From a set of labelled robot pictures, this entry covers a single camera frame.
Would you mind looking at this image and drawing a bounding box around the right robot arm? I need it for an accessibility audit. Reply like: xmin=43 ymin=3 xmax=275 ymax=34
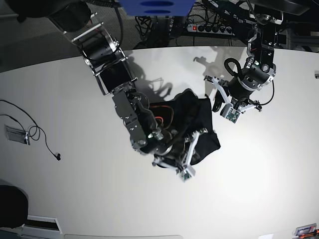
xmin=8 ymin=0 xmax=199 ymax=176

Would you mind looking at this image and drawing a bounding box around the black earphone cable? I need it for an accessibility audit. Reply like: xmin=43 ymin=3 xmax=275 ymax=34
xmin=0 ymin=99 xmax=62 ymax=162

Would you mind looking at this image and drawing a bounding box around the silver table socket plate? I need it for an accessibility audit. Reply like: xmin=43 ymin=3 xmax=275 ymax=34
xmin=5 ymin=125 xmax=30 ymax=145

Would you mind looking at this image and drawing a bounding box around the black T-shirt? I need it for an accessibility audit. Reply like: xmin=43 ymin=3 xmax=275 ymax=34
xmin=150 ymin=89 xmax=220 ymax=165

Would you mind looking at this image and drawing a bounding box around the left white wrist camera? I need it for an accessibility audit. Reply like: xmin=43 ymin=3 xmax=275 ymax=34
xmin=220 ymin=104 xmax=241 ymax=123

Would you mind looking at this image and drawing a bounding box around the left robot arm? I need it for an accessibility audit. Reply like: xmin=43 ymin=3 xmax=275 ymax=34
xmin=153 ymin=0 xmax=295 ymax=171

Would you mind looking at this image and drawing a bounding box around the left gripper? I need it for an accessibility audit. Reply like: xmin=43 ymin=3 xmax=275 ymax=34
xmin=204 ymin=76 xmax=262 ymax=114

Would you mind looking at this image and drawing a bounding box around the small box with tools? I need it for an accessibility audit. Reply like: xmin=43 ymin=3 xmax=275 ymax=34
xmin=293 ymin=223 xmax=319 ymax=238

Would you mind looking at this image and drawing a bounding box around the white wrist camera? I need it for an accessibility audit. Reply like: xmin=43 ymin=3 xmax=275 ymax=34
xmin=179 ymin=165 xmax=196 ymax=182
xmin=220 ymin=104 xmax=241 ymax=123

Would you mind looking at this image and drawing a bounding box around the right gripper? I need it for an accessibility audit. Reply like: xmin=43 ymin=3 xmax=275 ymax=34
xmin=152 ymin=128 xmax=207 ymax=173

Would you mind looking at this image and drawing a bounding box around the white power strip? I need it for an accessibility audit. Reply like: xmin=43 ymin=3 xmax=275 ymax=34
xmin=186 ymin=24 xmax=235 ymax=36

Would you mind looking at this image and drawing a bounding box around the blue plastic bin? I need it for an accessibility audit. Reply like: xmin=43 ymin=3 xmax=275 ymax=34
xmin=119 ymin=0 xmax=195 ymax=16

